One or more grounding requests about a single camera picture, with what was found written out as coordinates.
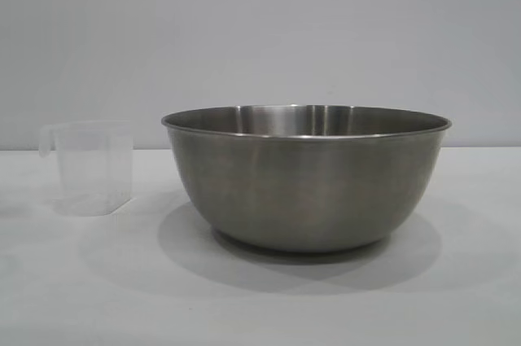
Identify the stainless steel mixing bowl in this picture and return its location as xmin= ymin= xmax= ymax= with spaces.
xmin=160 ymin=104 xmax=453 ymax=252

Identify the clear plastic measuring cup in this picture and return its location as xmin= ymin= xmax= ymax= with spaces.
xmin=38 ymin=120 xmax=131 ymax=216

